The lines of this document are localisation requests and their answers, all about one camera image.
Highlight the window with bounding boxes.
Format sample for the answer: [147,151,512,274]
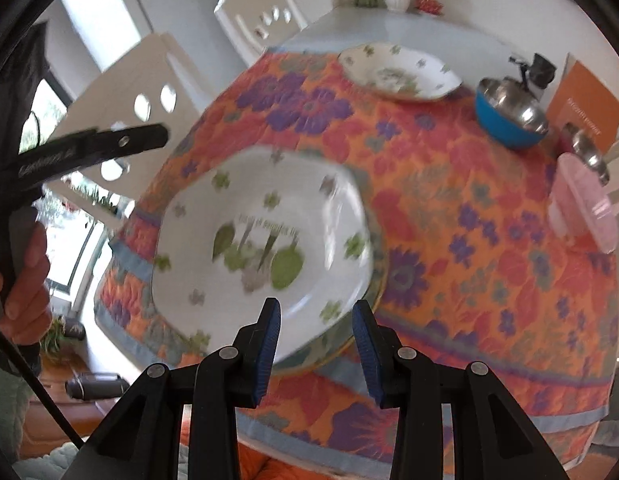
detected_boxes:
[19,72,115,306]

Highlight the orange book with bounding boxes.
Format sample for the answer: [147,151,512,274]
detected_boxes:
[545,60,619,153]

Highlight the black mug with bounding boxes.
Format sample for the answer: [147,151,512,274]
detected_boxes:
[532,52,558,90]

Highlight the grey cylindrical object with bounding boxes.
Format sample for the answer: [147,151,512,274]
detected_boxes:
[64,372,129,402]

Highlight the steel bowl blue outside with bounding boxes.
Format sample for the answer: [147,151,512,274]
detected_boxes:
[475,77,549,150]

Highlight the person's dark clothing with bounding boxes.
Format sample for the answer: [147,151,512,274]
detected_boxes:
[0,22,50,161]

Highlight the white plate green floral print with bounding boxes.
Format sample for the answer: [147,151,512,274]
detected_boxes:
[152,147,374,365]
[338,43,463,102]

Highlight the steel bowl pink outside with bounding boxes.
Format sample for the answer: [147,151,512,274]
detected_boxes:
[548,124,619,254]

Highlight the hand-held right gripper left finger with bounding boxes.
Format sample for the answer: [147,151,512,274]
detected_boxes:
[64,298,281,480]

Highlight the person's left hand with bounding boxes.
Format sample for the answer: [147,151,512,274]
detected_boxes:
[0,227,52,363]

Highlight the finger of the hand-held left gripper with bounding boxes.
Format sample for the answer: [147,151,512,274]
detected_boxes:
[86,124,168,162]

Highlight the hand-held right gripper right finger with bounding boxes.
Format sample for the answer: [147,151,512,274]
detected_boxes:
[352,300,570,480]

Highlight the black cable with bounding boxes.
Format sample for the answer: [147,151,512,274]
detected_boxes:
[0,319,86,453]

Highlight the orange floral quilted table mat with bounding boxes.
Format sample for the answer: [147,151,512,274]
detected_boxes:
[93,50,619,461]

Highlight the white wooden chair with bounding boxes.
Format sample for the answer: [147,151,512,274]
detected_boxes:
[48,32,210,221]
[214,0,310,67]

